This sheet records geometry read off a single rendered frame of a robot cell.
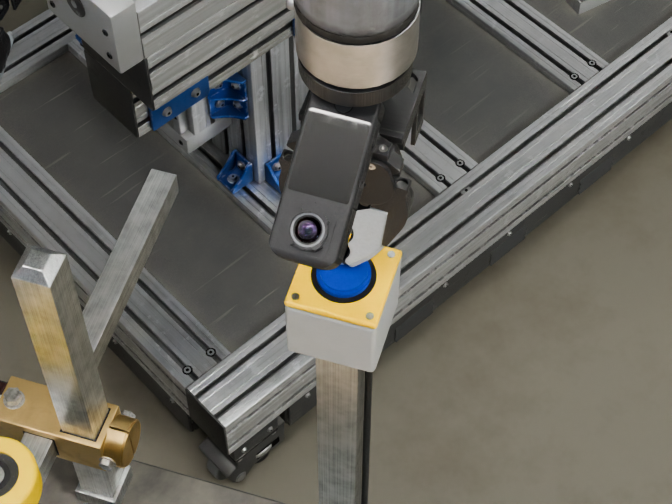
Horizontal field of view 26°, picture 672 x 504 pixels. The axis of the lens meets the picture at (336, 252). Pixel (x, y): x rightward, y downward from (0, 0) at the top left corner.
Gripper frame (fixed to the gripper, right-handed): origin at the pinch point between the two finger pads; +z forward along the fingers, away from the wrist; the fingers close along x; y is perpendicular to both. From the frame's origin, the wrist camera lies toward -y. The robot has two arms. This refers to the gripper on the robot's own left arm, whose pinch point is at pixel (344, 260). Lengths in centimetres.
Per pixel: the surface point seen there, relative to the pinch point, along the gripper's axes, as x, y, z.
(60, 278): 24.3, 0.0, 13.0
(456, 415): -2, 58, 124
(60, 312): 24.3, -1.2, 16.4
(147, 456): 43, 36, 124
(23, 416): 32, -1, 39
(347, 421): -0.8, -1.6, 20.9
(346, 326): -1.2, -3.5, 3.0
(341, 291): -0.3, -1.7, 1.4
